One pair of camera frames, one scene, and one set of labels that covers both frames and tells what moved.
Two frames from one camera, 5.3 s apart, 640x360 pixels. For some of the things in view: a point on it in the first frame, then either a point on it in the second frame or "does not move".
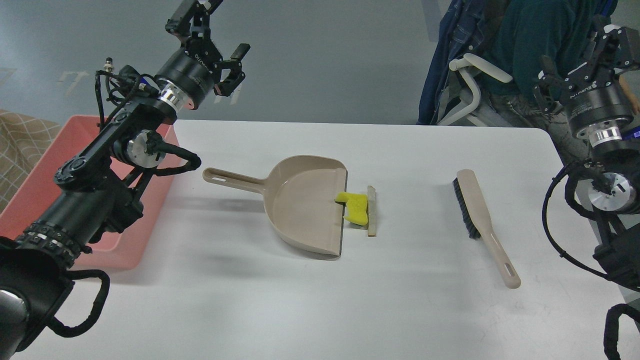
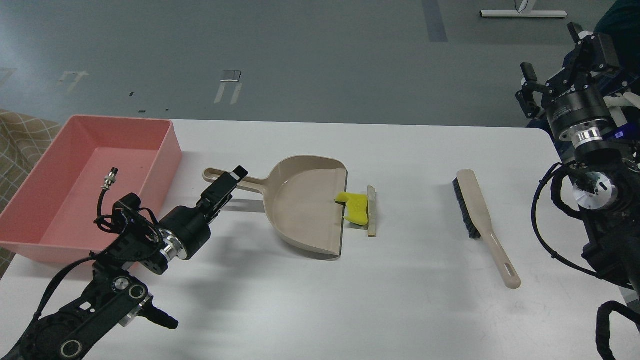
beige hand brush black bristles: [476, 220] does not move
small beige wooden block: [371, 203] does not move
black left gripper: [191, 71] → [185, 230]
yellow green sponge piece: [356, 207] does not move
